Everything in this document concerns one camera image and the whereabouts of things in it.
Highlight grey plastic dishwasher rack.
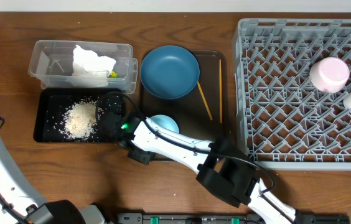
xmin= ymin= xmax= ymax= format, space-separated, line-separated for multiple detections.
xmin=232 ymin=18 xmax=351 ymax=171

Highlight rice leftovers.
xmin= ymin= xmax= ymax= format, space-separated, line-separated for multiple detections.
xmin=65 ymin=100 xmax=110 ymax=138

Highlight pink white bowl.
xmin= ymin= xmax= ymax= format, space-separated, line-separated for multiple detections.
xmin=309 ymin=57 xmax=350 ymax=93

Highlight clear plastic bin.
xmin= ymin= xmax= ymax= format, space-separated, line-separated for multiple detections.
xmin=29 ymin=40 xmax=138 ymax=94

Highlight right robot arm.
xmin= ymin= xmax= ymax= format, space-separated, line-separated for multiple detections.
xmin=96 ymin=110 xmax=297 ymax=223

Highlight dark brown serving tray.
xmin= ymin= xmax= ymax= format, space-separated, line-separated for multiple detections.
xmin=139 ymin=50 xmax=230 ymax=141

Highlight black plastic tray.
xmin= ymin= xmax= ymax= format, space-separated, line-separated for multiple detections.
xmin=33 ymin=88 xmax=120 ymax=142

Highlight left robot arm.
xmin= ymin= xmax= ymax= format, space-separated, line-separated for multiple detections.
xmin=0 ymin=137 xmax=110 ymax=224

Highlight light blue bowl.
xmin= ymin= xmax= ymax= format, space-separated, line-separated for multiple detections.
xmin=151 ymin=114 xmax=179 ymax=133

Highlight yellow green snack wrapper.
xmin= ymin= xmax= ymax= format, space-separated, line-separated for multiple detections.
xmin=108 ymin=71 xmax=118 ymax=78

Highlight dark blue plate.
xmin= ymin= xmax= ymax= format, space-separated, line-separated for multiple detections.
xmin=140 ymin=45 xmax=200 ymax=100

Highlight white napkin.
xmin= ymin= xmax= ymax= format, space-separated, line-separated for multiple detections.
xmin=70 ymin=45 xmax=116 ymax=88

